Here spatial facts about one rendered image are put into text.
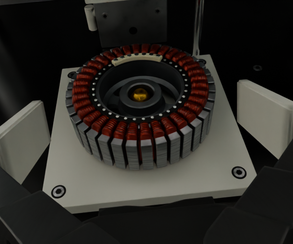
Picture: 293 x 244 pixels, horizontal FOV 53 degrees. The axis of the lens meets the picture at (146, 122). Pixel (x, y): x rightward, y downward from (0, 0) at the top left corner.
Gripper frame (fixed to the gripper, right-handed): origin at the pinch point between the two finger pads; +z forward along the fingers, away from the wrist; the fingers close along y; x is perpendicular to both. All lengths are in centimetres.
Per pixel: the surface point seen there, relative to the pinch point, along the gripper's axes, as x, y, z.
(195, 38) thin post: 3.8, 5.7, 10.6
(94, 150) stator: -2.5, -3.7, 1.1
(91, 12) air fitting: 7.2, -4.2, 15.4
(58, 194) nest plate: -4.9, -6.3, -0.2
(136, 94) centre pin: 0.6, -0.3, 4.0
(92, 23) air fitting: 6.0, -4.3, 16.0
